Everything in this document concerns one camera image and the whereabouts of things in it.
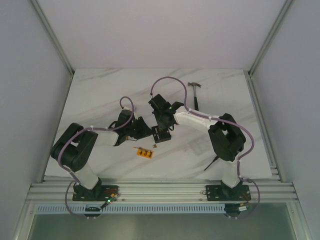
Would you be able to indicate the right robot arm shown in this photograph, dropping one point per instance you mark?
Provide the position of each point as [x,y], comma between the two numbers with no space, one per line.
[226,137]

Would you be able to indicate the claw hammer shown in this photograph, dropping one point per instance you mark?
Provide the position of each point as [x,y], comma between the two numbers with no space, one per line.
[194,86]

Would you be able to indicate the aluminium rail frame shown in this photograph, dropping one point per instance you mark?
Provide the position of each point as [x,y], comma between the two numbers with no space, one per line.
[53,190]

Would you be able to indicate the orange handled screwdriver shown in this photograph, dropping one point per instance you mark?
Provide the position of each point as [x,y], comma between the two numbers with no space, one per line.
[211,163]

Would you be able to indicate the black fuse box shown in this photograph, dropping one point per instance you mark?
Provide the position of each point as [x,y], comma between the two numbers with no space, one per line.
[160,134]

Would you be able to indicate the white cable duct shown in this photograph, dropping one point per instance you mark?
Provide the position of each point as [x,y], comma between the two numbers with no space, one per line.
[144,208]

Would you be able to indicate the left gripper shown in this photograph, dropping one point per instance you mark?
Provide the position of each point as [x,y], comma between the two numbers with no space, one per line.
[139,127]

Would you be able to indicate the orange terminal block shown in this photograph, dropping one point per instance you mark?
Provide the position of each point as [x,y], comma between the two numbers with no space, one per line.
[145,153]

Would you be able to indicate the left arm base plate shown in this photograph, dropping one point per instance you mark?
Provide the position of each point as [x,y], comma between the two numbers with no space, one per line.
[97,194]

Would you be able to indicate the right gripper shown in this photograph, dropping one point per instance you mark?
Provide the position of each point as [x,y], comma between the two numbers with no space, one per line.
[160,125]

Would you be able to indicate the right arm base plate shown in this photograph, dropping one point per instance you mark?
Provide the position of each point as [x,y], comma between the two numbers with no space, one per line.
[224,193]

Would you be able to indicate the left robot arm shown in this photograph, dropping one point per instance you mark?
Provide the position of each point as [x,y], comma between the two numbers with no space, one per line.
[73,149]

